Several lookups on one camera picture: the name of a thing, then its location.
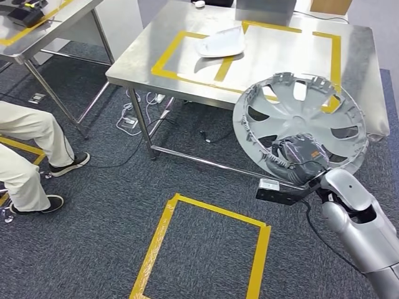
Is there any grey plastic wheel cover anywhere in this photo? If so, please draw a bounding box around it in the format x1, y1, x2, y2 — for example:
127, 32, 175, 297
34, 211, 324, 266
232, 72, 370, 184

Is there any white plastic part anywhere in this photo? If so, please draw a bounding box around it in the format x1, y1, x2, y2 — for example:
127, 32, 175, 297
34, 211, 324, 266
194, 25, 246, 59

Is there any steel workbench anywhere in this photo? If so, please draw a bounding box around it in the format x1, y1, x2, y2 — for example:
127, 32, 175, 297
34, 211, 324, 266
105, 0, 390, 186

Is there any yellow floor tape square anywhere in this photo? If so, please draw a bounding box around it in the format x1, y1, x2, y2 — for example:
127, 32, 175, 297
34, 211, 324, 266
129, 192, 272, 299

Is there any silver equipment case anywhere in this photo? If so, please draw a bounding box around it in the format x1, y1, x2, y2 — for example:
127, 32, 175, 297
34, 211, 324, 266
235, 0, 297, 26

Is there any yellow tape rectangle outline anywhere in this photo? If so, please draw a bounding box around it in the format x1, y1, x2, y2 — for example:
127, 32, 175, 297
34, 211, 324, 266
151, 21, 342, 114

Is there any chrome stool base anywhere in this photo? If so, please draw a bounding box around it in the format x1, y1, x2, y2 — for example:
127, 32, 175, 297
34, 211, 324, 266
0, 169, 52, 224

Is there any steel side table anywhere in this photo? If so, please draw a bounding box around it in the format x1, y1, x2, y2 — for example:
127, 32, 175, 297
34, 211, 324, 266
0, 0, 116, 141

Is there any cardboard box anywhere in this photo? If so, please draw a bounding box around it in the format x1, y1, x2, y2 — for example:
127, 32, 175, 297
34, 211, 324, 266
310, 0, 353, 16

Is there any person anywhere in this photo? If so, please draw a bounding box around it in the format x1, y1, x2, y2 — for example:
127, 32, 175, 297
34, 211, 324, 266
0, 101, 91, 216

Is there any yellow floor tape strip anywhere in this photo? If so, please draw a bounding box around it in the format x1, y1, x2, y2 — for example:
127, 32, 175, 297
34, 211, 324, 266
0, 136, 48, 207

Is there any yellow tape strip outline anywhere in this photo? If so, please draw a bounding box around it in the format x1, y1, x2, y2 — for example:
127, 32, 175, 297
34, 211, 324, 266
0, 0, 74, 47

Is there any black handheld device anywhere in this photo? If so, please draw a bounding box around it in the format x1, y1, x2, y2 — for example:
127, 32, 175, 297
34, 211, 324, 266
8, 0, 49, 29

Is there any white floor cable bundle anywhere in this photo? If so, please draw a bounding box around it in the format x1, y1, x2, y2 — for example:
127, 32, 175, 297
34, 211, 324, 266
116, 88, 175, 138

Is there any black floor cable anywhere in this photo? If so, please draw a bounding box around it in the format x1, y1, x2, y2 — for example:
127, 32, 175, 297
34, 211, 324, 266
60, 117, 177, 169

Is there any thin black cable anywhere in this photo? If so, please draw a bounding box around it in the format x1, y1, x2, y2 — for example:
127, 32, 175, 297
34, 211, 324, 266
292, 10, 348, 21

